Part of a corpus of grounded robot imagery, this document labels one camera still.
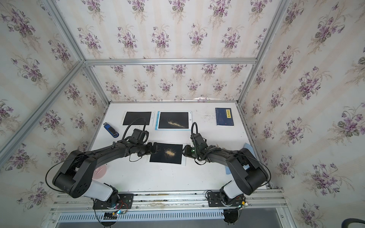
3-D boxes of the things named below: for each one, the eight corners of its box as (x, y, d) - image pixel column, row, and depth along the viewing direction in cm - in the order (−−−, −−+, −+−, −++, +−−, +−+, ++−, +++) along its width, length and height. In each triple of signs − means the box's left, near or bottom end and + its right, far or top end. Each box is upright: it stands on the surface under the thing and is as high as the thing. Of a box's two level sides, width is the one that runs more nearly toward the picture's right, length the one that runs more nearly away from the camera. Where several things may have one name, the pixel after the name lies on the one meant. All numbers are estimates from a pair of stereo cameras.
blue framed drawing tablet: (155, 130, 106) (154, 128, 104) (157, 112, 117) (157, 111, 115) (192, 130, 106) (192, 129, 104) (191, 113, 117) (191, 111, 115)
